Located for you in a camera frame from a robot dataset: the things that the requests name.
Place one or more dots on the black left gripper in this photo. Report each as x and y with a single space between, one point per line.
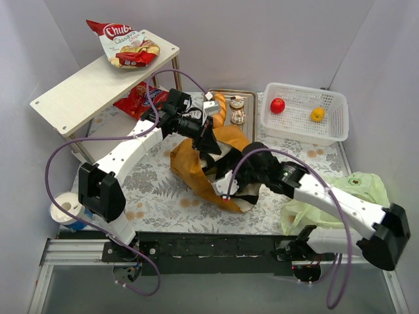
203 138

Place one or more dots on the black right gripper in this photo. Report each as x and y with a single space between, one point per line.
234 162

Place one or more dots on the red snack bag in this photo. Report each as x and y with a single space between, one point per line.
136 102

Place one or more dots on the long orange toy bread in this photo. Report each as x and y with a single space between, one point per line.
219 118

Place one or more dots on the mustard yellow tote bag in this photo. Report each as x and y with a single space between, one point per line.
198 170

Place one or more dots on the white sprinkled toy donut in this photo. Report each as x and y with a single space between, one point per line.
237 102

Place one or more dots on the red toy apple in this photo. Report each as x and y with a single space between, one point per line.
277 105

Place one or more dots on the light green plastic grocery bag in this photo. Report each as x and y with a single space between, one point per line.
295 215

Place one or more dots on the yellow toy lemon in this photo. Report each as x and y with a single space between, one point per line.
318 114

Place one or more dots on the white red cassava chips bag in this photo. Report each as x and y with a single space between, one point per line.
124 46

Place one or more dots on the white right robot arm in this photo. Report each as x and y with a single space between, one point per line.
378 234

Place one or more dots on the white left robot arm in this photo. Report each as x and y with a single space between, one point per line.
100 183

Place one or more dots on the stainless steel tray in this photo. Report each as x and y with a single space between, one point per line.
249 127

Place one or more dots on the white plastic perforated basket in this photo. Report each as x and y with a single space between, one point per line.
294 122

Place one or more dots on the floral patterned table mat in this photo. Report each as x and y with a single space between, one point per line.
157 199

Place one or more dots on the white wooden two-tier shelf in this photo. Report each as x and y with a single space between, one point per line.
85 95

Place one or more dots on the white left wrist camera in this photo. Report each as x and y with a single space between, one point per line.
210 105

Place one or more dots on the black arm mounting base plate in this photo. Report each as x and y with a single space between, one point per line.
189 253

